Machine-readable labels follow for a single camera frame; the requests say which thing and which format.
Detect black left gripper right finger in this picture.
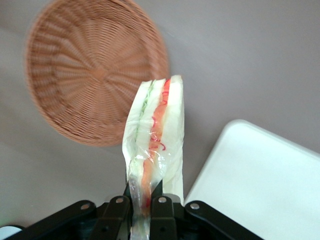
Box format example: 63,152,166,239
149,184,264,240

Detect triangle sandwich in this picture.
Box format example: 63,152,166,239
121,74,186,240

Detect cream rectangular tray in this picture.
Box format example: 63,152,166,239
183,119,320,240

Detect round brown wicker basket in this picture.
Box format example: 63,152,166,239
24,0,170,148

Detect white left wrist cylinder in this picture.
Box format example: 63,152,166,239
0,225,24,240

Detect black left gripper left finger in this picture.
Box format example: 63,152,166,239
4,174,133,240

